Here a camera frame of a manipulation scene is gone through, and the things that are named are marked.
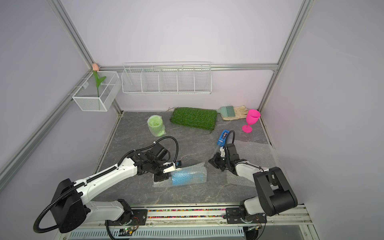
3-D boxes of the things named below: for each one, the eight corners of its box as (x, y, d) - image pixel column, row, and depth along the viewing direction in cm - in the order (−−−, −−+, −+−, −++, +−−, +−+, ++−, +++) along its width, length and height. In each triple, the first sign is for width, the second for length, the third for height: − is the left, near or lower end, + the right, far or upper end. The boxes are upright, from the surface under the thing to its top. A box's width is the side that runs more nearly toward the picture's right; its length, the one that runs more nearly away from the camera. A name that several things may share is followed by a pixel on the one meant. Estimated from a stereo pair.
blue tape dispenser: (215, 145, 103) (216, 140, 99) (221, 132, 110) (222, 128, 105) (223, 147, 102) (224, 143, 98) (228, 135, 108) (229, 130, 104)
